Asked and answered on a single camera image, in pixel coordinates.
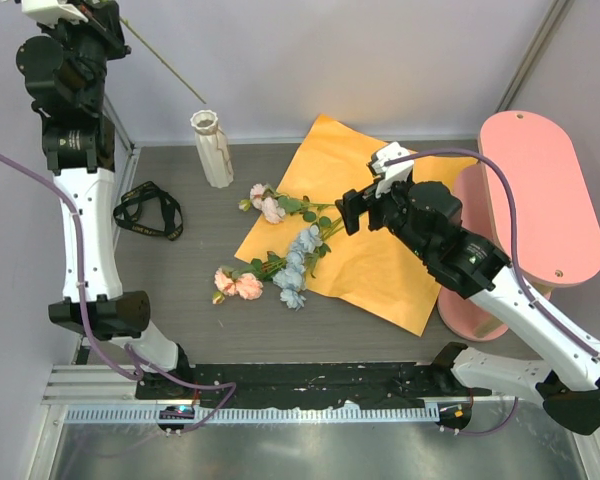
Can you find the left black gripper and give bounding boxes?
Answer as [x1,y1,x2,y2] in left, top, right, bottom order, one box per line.
[39,0,133,114]

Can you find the orange wrapping paper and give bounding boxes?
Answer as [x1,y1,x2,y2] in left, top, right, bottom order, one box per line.
[233,113,481,337]

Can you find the pale pink flower stem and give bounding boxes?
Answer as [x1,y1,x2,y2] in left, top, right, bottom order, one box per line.
[238,183,335,225]

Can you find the blue flower stem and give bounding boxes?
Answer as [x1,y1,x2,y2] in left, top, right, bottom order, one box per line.
[272,216,344,311]

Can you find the peach flower stem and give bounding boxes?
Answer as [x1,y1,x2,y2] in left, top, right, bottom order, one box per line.
[212,252,287,305]

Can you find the black ribbon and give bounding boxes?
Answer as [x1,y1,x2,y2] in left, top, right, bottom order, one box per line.
[113,181,184,241]

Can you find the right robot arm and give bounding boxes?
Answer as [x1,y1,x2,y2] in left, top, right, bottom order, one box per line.
[335,181,600,435]

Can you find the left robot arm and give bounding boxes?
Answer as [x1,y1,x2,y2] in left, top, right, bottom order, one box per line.
[16,1,193,399]

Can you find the white ribbed vase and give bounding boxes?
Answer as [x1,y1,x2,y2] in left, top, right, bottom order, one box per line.
[190,110,234,188]

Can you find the pink two-tier shelf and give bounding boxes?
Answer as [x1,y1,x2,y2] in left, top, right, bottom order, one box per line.
[436,110,600,343]

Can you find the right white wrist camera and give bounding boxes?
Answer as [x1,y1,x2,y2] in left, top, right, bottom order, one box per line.
[368,142,415,198]

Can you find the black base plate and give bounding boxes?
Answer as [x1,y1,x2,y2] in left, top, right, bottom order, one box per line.
[134,360,493,412]

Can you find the aluminium rail frame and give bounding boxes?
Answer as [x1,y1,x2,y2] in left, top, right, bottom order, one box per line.
[29,0,600,480]

